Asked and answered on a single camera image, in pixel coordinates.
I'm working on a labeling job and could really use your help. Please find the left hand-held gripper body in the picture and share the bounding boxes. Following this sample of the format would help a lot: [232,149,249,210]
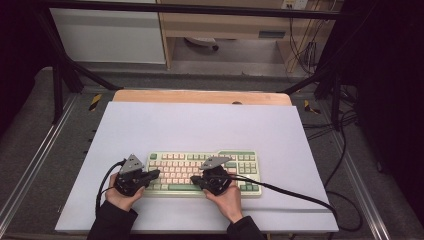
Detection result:
[114,153,151,197]

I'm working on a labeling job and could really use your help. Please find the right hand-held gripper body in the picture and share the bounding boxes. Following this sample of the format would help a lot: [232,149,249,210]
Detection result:
[199,156,233,196]

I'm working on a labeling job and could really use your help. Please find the green and pink keyboard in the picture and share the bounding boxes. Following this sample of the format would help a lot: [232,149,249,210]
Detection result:
[142,149,263,199]

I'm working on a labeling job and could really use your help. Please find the person's left hand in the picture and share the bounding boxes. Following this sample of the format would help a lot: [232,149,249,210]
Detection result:
[105,173,147,213]

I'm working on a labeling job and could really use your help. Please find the person's right hand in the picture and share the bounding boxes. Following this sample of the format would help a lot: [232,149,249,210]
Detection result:
[203,182,244,224]

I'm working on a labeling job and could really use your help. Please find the white table board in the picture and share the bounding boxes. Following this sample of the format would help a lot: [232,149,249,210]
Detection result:
[54,101,339,234]

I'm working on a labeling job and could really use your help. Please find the wooden table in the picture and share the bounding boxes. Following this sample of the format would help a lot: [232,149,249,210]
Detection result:
[112,89,293,107]

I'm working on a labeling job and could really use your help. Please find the yellow and black tape marker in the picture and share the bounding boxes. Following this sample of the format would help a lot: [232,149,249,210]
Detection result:
[88,93,103,112]
[303,99,321,115]

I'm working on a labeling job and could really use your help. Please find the black metal stand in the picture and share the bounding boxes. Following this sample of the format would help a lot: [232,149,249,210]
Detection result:
[33,6,124,125]
[281,19,378,132]

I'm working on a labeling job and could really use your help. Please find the office chair base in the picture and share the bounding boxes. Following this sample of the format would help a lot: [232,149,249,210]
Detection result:
[184,36,220,52]

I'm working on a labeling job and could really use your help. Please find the white cabinet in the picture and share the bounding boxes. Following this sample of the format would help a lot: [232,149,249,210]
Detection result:
[49,7,167,65]

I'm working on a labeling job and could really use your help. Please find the light wooden desk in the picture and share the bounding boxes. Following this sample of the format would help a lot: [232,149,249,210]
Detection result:
[156,0,344,73]

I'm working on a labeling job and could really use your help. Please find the black metal crossbar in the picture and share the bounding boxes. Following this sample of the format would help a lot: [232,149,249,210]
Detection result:
[43,0,344,20]

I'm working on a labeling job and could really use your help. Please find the black curtain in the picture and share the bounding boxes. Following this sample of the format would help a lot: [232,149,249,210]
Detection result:
[0,0,56,134]
[343,0,424,218]

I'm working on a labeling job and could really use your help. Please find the white power strip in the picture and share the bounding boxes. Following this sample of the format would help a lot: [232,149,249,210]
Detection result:
[281,0,309,10]

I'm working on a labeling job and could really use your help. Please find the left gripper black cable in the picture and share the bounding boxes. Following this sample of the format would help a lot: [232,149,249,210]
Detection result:
[95,159,127,218]

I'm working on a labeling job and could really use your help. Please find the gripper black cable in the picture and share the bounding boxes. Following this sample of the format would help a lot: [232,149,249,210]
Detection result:
[229,173,363,233]
[95,159,127,218]

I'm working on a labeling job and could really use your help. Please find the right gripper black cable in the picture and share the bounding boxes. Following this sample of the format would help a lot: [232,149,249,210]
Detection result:
[229,173,363,233]

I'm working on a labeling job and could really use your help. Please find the aluminium rail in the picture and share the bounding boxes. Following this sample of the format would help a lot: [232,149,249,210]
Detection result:
[0,94,79,228]
[331,133,391,240]

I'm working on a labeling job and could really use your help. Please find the black floor cables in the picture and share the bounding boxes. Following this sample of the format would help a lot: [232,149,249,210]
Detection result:
[301,84,359,188]

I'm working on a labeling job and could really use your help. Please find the hanging black cable bundle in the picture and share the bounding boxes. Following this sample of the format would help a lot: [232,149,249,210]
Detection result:
[288,0,338,76]

